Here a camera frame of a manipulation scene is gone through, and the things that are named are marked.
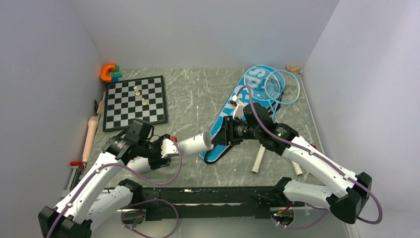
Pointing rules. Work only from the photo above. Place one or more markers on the blue badminton racket right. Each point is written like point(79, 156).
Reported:
point(282, 87)

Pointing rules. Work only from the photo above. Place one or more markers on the tan curved wooden piece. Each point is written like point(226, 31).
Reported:
point(293, 68)

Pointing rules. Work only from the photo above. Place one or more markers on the black white chessboard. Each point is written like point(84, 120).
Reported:
point(122, 106)

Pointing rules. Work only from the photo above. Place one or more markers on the white shuttlecock tube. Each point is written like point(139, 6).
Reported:
point(195, 145)

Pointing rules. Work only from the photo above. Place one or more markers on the blue badminton racket left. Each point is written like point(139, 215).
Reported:
point(255, 78)

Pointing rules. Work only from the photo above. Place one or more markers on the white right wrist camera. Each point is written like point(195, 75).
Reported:
point(238, 106)

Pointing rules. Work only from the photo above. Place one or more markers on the teal toy block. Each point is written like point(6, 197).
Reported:
point(116, 74)

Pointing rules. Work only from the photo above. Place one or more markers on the orange horseshoe magnet toy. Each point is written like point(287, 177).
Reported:
point(106, 72)

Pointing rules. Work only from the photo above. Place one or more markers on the blue badminton racket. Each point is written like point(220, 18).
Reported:
point(255, 78)
point(282, 87)

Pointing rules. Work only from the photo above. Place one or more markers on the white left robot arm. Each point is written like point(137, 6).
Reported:
point(83, 209)

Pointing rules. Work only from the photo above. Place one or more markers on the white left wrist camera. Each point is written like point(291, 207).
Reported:
point(169, 149)

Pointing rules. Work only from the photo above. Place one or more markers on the wooden handle tool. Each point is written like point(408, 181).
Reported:
point(99, 107)

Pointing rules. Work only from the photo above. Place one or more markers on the red grey clamp tool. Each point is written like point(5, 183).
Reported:
point(77, 168)

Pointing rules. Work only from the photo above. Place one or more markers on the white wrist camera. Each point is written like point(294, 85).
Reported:
point(238, 106)
point(169, 149)

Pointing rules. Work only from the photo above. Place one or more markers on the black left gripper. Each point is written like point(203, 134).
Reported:
point(155, 163)

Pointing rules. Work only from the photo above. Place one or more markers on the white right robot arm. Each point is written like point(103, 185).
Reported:
point(344, 193)

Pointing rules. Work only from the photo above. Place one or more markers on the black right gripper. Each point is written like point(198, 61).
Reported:
point(226, 135)

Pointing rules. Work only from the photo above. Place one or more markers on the blue racket cover bag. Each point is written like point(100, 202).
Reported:
point(244, 92)

